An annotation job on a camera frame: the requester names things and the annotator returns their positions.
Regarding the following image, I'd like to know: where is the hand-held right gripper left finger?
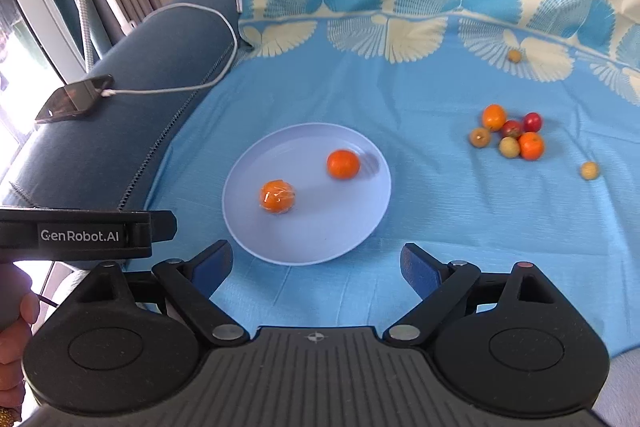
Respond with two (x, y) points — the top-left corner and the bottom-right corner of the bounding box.
(67, 240), (250, 348)

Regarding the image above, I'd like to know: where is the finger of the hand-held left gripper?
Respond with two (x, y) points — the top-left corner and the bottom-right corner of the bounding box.
(149, 209), (179, 244)

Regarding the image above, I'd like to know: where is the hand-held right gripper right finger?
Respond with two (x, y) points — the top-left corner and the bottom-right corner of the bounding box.
(384, 243), (568, 348)

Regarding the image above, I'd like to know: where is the plastic-wrapped mandarin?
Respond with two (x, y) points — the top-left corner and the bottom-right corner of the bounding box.
(258, 179), (296, 215)

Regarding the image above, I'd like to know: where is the pale blue round plate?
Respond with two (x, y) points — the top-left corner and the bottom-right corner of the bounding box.
(221, 122), (393, 266)

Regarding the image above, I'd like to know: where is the orange mandarin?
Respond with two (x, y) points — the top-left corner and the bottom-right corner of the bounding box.
(518, 132), (545, 161)
(327, 149), (361, 180)

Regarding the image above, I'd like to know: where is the orange cherry tomato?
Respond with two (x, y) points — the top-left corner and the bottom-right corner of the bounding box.
(481, 104), (507, 132)

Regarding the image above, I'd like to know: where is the person's left hand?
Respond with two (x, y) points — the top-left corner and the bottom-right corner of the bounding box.
(0, 293), (40, 393)

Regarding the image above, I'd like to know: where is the blue fan-print cloth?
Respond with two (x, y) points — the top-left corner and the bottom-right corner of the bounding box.
(145, 0), (640, 358)

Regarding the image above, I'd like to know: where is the black smartphone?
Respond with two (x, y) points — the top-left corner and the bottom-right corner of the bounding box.
(34, 75), (115, 125)

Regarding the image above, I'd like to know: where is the blue sofa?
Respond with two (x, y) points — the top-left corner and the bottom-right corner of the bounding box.
(0, 0), (246, 308)

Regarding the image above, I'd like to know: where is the white charging cable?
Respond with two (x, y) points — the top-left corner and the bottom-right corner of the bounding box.
(100, 2), (239, 98)

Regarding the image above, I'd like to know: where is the grey corrugated hose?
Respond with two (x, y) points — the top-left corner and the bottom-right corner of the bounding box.
(72, 0), (96, 70)

